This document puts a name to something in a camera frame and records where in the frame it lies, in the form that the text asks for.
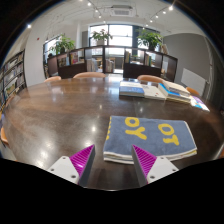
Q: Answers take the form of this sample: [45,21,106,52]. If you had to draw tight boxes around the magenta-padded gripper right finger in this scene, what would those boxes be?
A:
[130,144,180,188]

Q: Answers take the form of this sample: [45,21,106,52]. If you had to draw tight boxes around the white wall radiator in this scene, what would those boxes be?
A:
[180,68,208,97]

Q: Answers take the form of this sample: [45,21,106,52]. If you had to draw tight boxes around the potted green plant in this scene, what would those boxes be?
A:
[90,28,113,47]
[136,29,164,52]
[49,33,76,55]

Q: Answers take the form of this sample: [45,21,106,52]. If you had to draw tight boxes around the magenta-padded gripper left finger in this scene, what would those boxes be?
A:
[46,144,96,188]

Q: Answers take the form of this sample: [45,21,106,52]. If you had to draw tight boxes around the beige book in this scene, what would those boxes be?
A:
[162,80,191,97]

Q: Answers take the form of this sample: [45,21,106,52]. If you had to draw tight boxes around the orange chairs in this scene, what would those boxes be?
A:
[0,71,224,159]

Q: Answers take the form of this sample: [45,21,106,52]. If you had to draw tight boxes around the large blue-covered book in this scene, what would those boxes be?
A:
[157,83,192,104]

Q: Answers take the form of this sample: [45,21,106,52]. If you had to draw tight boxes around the wall bookshelf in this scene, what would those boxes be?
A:
[0,49,28,111]

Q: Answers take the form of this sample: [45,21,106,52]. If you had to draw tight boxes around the ceiling track spotlights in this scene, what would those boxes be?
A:
[26,1,176,29]

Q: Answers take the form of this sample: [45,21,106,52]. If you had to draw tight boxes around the colourful cyan booklet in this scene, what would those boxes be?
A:
[190,99,211,112]

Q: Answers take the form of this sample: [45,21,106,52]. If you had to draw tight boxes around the dark open shelf unit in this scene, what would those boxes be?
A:
[43,45,179,83]

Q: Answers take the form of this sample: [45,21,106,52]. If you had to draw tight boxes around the ceiling air conditioner unit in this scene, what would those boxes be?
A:
[109,4,136,18]

